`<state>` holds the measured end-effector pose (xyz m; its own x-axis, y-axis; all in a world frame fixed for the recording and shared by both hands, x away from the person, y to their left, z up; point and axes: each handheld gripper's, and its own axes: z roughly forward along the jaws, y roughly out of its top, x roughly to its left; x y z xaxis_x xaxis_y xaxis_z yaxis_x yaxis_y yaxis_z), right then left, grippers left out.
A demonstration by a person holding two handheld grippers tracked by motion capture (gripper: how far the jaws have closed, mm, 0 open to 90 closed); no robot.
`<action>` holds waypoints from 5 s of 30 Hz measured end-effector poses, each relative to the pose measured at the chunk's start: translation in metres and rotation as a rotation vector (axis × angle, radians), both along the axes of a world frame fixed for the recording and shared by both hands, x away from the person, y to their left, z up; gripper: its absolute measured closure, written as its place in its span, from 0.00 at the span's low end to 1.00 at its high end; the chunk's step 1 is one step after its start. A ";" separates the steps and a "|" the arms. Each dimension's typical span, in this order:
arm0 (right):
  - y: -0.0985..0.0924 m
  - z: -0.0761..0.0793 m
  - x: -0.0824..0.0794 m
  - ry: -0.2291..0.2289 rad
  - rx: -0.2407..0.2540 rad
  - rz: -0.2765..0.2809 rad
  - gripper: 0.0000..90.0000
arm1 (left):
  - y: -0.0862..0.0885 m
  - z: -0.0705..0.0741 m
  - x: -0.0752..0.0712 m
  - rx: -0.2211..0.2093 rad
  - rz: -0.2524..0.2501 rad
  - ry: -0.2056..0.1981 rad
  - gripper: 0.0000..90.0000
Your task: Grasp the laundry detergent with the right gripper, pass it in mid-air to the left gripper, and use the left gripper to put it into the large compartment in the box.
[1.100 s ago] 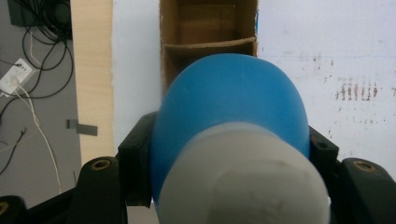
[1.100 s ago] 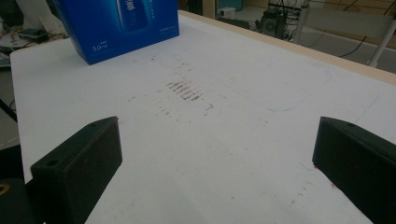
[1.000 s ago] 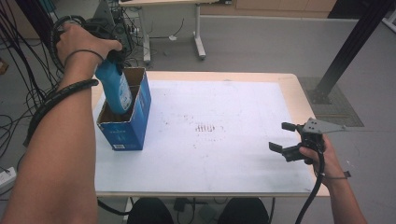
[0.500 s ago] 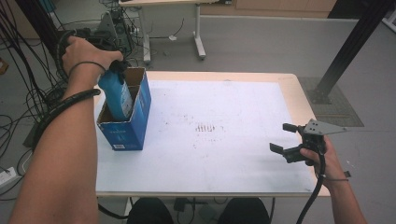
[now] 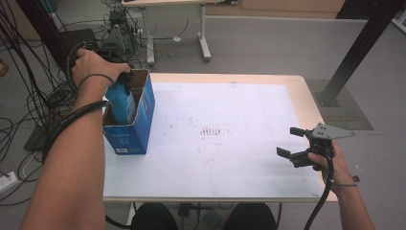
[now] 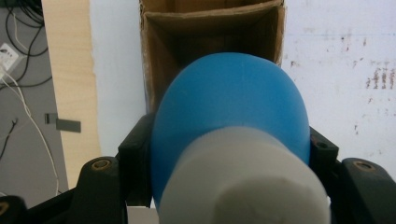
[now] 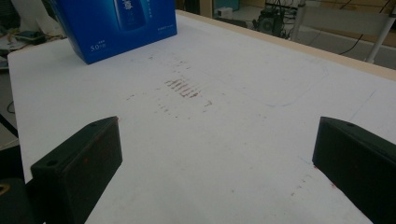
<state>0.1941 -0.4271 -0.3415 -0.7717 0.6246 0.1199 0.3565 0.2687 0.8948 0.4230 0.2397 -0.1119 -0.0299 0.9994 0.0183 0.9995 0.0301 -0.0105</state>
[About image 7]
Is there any blue cardboard box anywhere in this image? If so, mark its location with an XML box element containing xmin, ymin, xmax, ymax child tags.
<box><xmin>46</xmin><ymin>0</ymin><xmax>178</xmax><ymax>65</ymax></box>

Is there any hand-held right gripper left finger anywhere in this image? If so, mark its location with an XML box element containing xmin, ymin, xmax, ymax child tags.
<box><xmin>30</xmin><ymin>116</ymin><xmax>123</xmax><ymax>224</ymax></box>

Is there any black computer tower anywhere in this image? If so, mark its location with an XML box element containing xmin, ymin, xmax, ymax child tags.
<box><xmin>251</xmin><ymin>6</ymin><xmax>289</xmax><ymax>39</ymax></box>

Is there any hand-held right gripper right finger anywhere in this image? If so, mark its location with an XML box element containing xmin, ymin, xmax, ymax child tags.
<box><xmin>312</xmin><ymin>116</ymin><xmax>396</xmax><ymax>224</ymax></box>

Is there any white table mat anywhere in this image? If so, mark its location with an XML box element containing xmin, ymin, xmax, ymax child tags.
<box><xmin>7</xmin><ymin>13</ymin><xmax>396</xmax><ymax>224</ymax></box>

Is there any white desk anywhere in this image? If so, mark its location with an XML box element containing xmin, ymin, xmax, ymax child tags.
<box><xmin>290</xmin><ymin>0</ymin><xmax>396</xmax><ymax>64</ymax></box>

